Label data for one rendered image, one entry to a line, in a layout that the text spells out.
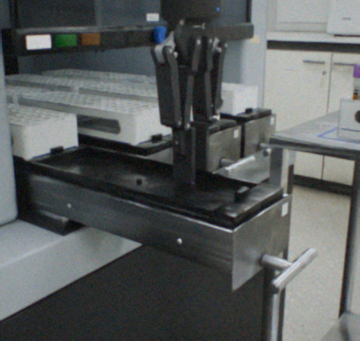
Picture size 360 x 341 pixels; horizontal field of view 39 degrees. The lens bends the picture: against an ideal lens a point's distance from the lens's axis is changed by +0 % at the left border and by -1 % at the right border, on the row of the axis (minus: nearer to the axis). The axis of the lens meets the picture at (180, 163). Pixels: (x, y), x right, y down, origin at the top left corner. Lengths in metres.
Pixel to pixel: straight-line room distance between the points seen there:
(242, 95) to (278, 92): 2.04
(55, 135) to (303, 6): 3.06
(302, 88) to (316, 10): 0.80
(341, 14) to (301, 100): 0.52
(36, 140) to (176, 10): 0.29
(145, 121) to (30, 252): 0.29
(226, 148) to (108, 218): 0.39
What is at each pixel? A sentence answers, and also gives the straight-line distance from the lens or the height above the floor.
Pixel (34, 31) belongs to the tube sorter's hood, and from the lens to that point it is 0.69.
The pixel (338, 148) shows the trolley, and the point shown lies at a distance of 0.81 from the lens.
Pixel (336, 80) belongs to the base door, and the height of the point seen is 0.67.
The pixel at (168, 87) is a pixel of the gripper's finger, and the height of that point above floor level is 0.93.
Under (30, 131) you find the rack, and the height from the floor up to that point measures 0.86.
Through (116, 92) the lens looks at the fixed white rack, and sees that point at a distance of 1.02.
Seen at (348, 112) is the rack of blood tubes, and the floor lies 0.86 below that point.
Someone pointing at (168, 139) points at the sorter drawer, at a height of 0.82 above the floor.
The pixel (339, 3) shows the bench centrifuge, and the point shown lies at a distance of 2.95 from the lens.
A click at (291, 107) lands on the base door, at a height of 0.49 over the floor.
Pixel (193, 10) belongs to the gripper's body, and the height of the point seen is 1.02.
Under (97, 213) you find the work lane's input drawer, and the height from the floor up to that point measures 0.78.
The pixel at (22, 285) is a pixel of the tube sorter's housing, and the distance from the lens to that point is 0.66.
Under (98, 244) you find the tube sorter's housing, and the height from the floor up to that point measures 0.70.
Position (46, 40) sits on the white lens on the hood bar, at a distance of 0.70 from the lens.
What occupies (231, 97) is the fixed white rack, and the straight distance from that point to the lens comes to 1.03.
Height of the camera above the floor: 1.01
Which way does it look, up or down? 16 degrees down
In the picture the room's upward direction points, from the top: straight up
